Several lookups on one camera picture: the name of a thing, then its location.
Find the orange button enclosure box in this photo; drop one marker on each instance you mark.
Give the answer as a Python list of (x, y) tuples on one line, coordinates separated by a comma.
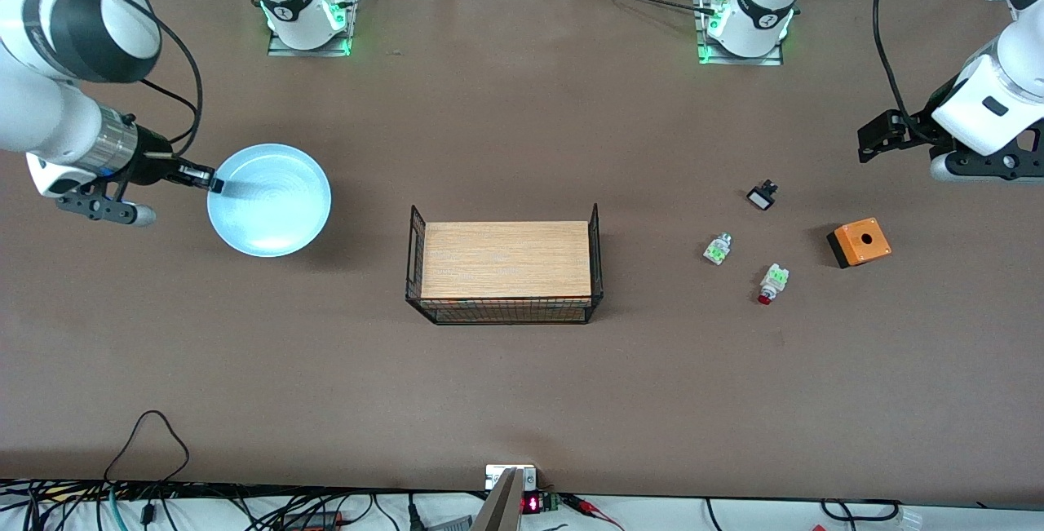
[(863, 242)]

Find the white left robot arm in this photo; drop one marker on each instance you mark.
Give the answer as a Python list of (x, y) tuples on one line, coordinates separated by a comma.
[(763, 9)]

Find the small metal clamp bracket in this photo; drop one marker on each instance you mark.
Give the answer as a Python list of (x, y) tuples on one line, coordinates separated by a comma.
[(494, 475)]

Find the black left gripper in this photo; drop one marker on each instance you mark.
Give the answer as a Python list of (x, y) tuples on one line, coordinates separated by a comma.
[(924, 126)]

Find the light blue round plate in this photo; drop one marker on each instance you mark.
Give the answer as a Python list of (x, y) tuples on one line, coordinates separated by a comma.
[(273, 205)]

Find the red push button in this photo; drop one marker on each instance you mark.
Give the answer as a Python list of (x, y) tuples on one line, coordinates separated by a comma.
[(772, 282)]

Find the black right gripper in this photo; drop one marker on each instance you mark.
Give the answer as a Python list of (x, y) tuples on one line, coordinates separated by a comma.
[(152, 162)]

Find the wooden shelf board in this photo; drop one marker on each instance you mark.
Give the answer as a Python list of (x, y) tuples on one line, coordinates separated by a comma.
[(506, 260)]

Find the red clip lead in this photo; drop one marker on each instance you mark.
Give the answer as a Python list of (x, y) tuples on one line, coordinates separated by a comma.
[(589, 505)]

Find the black power adapter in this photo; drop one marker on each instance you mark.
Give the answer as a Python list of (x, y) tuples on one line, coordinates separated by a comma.
[(314, 521)]

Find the grey camera mounting post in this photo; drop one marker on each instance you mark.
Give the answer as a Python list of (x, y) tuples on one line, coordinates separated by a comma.
[(499, 511)]

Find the red LED display module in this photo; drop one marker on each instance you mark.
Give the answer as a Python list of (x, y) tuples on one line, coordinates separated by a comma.
[(534, 504)]

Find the green push button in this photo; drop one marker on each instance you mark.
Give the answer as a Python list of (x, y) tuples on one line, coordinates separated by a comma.
[(717, 250)]

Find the black switch with white face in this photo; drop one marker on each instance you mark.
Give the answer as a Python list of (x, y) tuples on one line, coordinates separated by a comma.
[(762, 197)]

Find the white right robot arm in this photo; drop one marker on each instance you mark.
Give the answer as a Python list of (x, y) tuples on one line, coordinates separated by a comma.
[(49, 119)]

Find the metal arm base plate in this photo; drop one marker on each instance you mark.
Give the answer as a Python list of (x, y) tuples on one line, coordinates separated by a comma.
[(352, 17), (703, 50)]

